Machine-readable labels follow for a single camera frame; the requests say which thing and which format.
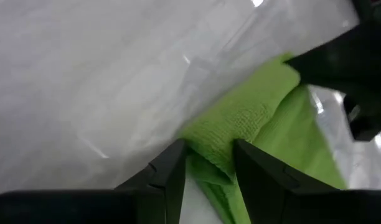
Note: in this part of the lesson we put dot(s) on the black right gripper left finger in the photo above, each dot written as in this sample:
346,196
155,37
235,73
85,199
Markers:
164,186

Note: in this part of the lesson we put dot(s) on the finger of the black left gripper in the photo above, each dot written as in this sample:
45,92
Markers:
349,62
368,121

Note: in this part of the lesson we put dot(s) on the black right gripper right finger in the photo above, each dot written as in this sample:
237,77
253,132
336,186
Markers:
262,186

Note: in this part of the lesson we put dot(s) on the green microfibre towel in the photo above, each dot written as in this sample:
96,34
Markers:
240,118

